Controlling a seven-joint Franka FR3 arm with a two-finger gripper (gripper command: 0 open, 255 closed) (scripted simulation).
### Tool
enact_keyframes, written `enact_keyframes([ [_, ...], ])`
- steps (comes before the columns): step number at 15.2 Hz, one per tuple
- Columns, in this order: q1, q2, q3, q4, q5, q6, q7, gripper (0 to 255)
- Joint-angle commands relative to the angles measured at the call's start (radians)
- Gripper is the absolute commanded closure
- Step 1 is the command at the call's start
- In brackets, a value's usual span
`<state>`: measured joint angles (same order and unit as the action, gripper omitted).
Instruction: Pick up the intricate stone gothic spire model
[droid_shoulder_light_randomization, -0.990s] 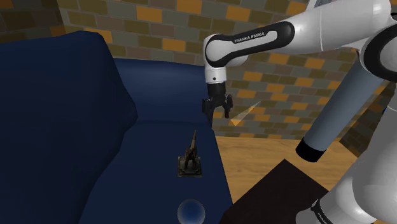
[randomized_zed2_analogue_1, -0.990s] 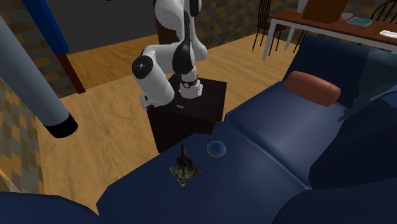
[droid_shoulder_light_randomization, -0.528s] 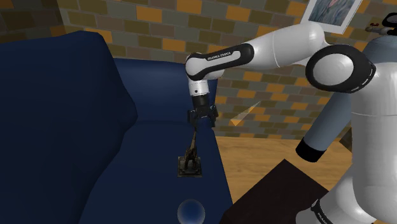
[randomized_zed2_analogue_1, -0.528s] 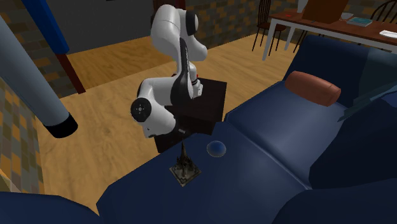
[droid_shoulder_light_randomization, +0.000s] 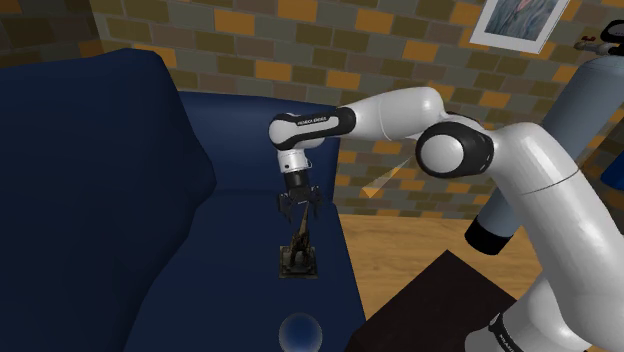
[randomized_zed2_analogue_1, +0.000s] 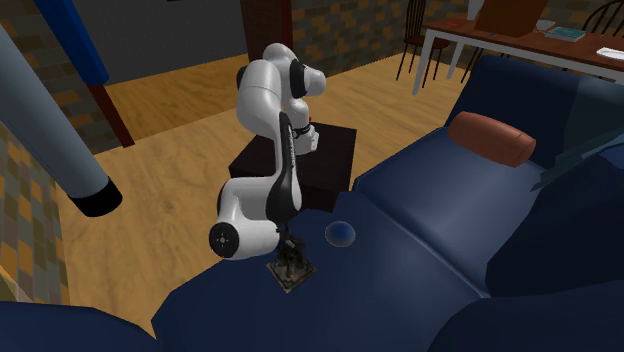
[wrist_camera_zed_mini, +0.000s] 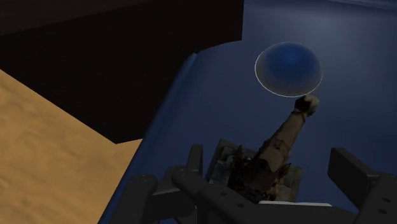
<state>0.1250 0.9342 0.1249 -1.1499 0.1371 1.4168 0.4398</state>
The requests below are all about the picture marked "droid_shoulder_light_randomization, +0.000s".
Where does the dark tower figure on base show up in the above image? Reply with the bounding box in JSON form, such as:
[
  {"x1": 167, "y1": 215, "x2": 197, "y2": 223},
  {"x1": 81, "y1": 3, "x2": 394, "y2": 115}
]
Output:
[{"x1": 279, "y1": 200, "x2": 319, "y2": 281}]

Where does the clear glass ball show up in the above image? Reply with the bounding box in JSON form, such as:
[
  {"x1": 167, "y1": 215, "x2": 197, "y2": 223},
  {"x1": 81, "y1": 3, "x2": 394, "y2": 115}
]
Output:
[{"x1": 278, "y1": 312, "x2": 324, "y2": 352}]

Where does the grey gas cylinder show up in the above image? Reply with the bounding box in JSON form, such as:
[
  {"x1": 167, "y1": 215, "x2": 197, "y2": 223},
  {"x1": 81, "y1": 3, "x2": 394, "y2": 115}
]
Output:
[{"x1": 463, "y1": 20, "x2": 624, "y2": 257}]

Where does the dark blue sofa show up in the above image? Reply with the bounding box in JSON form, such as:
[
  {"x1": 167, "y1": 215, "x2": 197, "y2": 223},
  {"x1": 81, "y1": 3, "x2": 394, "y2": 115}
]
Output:
[{"x1": 0, "y1": 48, "x2": 367, "y2": 352}]

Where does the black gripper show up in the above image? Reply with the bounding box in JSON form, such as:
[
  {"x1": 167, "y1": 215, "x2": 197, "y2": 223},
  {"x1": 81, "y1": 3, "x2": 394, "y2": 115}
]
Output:
[{"x1": 277, "y1": 168, "x2": 324, "y2": 224}]

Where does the white framed wall picture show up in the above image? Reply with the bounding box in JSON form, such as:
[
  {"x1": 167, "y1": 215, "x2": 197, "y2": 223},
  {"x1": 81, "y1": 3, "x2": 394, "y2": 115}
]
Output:
[{"x1": 469, "y1": 0, "x2": 572, "y2": 55}]

